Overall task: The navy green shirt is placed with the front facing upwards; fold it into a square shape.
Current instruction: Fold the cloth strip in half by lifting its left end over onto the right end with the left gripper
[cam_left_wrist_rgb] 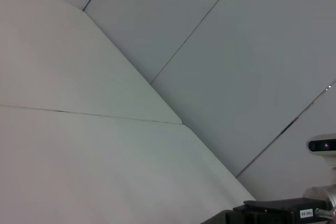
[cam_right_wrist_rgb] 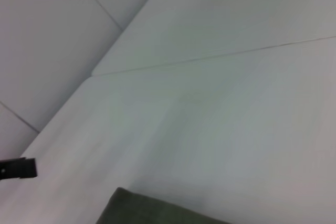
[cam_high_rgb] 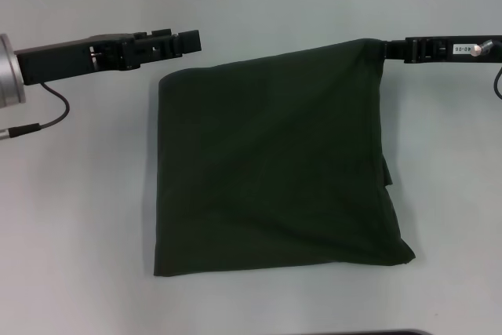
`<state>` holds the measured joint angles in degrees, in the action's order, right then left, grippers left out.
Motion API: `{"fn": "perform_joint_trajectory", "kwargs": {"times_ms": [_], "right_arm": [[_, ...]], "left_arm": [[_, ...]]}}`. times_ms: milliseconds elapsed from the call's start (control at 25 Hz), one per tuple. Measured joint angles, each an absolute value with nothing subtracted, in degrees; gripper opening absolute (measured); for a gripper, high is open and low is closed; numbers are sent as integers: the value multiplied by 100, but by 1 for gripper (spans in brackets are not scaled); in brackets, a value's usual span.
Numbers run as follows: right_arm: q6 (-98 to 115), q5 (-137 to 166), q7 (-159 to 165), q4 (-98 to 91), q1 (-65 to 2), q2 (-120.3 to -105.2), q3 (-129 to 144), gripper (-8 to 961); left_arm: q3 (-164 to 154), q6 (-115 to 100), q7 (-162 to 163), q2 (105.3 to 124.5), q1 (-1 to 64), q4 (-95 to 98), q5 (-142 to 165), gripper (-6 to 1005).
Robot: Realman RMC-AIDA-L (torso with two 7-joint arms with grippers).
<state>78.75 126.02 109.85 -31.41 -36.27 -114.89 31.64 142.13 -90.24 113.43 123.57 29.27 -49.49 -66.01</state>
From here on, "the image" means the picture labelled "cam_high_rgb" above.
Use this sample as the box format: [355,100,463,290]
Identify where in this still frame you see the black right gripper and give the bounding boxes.
[382,35,502,65]

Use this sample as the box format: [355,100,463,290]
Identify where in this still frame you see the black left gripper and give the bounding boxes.
[15,28,204,87]

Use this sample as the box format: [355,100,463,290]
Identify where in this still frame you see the dark green FREE! t-shirt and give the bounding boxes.
[151,38,417,279]

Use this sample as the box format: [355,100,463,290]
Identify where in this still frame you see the dark left gripper cable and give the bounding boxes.
[0,82,71,142]

